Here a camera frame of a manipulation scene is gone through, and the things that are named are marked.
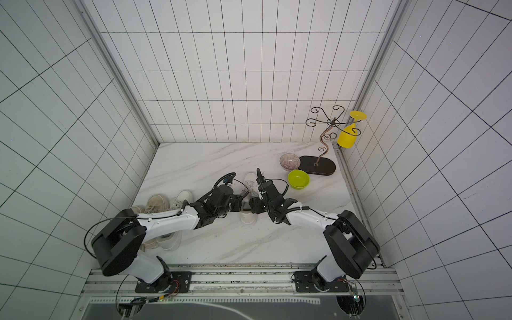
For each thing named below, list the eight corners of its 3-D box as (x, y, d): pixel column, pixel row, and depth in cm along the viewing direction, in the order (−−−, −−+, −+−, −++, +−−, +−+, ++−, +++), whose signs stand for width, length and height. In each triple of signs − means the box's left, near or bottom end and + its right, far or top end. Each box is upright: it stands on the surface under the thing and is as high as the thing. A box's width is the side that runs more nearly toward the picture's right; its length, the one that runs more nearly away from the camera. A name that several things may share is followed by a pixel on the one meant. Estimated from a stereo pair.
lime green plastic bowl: (288, 189, 101) (289, 185, 98) (286, 173, 108) (287, 168, 104) (309, 189, 101) (310, 185, 98) (306, 173, 108) (307, 168, 104)
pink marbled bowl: (280, 171, 109) (281, 165, 105) (279, 159, 114) (280, 153, 110) (299, 171, 109) (301, 165, 105) (297, 159, 114) (299, 153, 110)
